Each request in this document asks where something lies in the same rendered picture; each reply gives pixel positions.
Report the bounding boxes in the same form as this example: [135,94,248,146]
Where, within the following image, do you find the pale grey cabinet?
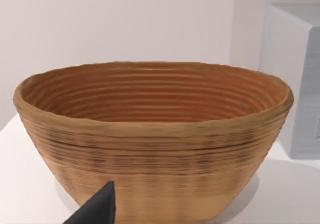
[257,2,320,160]

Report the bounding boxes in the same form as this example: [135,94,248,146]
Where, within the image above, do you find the brown woven basket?
[12,61,294,224]

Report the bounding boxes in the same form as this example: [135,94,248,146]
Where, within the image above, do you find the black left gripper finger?
[64,180,117,224]

